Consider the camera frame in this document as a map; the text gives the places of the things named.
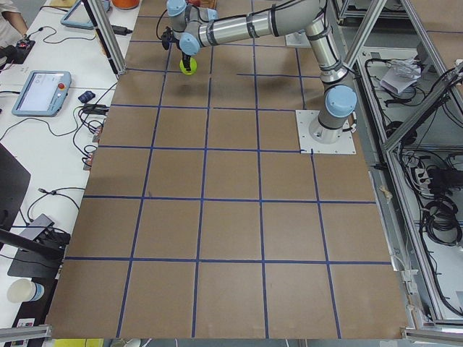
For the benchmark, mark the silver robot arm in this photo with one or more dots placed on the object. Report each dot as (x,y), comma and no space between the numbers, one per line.
(193,28)

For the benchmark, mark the orange bucket with lid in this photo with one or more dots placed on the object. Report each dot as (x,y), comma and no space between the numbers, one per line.
(125,4)

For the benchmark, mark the person forearm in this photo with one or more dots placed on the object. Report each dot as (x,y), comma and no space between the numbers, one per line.
(12,22)

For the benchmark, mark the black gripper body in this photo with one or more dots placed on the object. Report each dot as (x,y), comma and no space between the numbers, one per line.
(186,58)

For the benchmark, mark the green apple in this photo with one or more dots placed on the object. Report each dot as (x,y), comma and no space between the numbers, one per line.
(193,67)

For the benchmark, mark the white paper cup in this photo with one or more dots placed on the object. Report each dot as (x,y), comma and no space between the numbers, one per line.
(25,290)

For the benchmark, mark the black power adapter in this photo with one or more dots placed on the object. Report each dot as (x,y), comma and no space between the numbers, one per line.
(120,30)

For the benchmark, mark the blue teach pendant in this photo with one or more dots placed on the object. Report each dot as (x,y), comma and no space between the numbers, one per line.
(77,17)
(43,93)

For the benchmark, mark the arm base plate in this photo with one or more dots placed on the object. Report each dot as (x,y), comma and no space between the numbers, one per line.
(315,139)
(297,40)

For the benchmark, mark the aluminium frame post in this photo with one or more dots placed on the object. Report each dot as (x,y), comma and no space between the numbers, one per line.
(106,36)

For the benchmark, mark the black monitor stand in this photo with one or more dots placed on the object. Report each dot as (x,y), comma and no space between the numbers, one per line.
(39,246)

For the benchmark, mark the dark blue small pouch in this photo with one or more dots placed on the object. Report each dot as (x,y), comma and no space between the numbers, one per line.
(86,96)

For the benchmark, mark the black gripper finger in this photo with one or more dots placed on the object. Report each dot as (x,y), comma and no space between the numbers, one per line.
(185,63)

